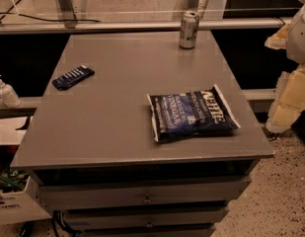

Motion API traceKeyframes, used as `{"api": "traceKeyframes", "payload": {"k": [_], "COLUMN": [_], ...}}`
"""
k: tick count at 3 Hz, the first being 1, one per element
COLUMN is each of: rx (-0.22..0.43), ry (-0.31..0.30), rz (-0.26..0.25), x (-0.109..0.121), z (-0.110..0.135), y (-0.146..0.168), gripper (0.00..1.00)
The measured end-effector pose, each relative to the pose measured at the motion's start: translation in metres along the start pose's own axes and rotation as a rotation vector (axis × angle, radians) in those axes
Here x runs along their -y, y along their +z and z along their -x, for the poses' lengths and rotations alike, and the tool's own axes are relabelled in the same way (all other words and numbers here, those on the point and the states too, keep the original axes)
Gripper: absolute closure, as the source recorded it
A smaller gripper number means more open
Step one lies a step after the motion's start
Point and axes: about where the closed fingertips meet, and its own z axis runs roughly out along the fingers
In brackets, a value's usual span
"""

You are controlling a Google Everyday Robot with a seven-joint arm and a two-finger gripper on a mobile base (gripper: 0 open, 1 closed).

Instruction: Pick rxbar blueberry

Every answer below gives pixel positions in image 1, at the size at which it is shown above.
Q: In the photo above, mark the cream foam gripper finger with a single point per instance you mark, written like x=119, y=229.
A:
x=278, y=40
x=289, y=102

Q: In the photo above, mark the blue rxbar blueberry bar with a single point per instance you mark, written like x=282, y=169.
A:
x=73, y=77

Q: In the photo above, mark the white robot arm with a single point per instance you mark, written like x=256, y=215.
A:
x=295, y=43

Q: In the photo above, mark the silver soda can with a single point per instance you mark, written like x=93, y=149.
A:
x=189, y=28

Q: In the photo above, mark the blue kettle chips bag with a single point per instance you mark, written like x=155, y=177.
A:
x=186, y=114

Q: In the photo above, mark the grey drawer cabinet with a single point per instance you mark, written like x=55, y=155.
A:
x=92, y=151

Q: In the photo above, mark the white pump bottle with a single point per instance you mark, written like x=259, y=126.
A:
x=8, y=95

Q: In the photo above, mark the white cardboard box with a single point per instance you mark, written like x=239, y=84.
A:
x=24, y=204

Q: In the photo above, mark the grey metal rail frame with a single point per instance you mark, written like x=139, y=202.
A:
x=134, y=27

